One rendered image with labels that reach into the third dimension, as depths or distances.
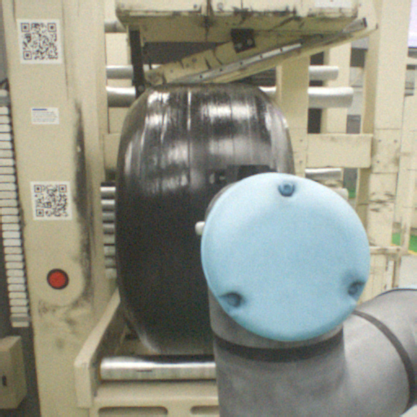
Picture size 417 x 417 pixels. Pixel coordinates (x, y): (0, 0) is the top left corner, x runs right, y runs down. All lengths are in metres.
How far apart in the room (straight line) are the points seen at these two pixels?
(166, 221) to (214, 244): 0.37
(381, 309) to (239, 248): 0.16
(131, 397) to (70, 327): 0.19
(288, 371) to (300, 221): 0.08
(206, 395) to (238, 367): 0.56
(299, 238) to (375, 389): 0.12
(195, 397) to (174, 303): 0.25
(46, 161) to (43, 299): 0.28
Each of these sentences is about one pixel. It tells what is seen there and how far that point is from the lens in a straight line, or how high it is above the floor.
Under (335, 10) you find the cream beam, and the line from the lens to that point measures 1.06.
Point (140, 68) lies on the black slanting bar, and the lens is 1.09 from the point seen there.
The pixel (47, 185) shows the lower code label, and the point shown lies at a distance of 0.76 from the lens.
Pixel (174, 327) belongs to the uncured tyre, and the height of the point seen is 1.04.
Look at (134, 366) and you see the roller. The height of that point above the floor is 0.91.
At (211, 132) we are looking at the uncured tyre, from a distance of 0.57.
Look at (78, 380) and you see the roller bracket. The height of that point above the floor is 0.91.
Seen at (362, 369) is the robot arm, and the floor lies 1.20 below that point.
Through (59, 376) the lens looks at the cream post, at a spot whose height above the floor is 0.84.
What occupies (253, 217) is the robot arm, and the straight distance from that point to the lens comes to 0.15.
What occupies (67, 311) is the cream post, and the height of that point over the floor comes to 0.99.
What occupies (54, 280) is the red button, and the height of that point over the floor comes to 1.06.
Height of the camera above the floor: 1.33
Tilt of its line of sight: 10 degrees down
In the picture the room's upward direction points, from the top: straight up
